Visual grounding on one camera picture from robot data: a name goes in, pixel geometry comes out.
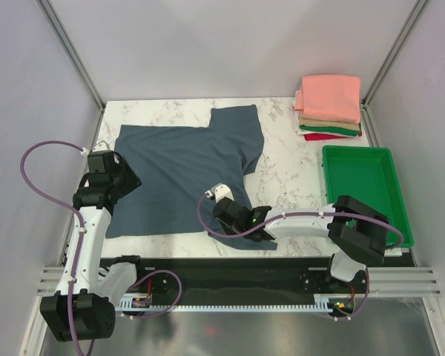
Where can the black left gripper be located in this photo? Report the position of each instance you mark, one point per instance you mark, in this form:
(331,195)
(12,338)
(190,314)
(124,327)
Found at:
(131,180)

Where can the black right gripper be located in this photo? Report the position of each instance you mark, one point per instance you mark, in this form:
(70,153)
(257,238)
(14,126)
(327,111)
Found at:
(227,231)

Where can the blue-grey t-shirt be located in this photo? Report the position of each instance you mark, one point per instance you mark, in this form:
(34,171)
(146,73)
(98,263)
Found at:
(176,165)

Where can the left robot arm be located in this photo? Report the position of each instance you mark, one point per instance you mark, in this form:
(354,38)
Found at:
(83,306)

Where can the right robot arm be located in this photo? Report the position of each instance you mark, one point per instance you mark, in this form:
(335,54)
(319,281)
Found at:
(355,228)

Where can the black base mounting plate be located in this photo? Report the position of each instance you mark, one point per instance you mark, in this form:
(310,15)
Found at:
(146,264)

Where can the folded red t-shirt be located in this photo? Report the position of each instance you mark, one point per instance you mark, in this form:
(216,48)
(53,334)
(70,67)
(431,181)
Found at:
(314,137)

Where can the folded beige t-shirt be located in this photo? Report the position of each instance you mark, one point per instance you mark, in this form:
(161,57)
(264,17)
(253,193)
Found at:
(319,123)

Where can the folded green t-shirt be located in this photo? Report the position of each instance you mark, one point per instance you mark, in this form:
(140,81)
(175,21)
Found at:
(337,131)

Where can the green plastic tray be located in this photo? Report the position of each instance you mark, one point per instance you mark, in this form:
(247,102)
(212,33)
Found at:
(368,175)

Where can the folded salmon pink t-shirt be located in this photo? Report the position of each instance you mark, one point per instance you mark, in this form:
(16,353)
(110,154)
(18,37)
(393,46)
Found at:
(329,98)

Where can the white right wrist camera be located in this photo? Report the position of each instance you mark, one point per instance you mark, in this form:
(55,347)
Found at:
(218,192)

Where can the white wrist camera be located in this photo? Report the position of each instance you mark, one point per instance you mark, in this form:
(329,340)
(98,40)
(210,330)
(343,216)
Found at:
(99,146)
(218,192)

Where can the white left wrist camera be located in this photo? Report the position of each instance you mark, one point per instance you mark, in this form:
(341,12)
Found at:
(99,146)

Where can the white slotted cable duct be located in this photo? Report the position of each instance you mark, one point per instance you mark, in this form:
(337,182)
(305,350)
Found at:
(139,303)

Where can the left aluminium frame post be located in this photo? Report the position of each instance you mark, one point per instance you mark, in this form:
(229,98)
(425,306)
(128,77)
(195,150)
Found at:
(65,41)

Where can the aluminium frame post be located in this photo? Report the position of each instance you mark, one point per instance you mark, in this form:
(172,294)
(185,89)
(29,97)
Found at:
(65,41)
(403,35)

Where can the right aluminium frame post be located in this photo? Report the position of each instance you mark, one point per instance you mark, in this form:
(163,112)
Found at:
(403,35)

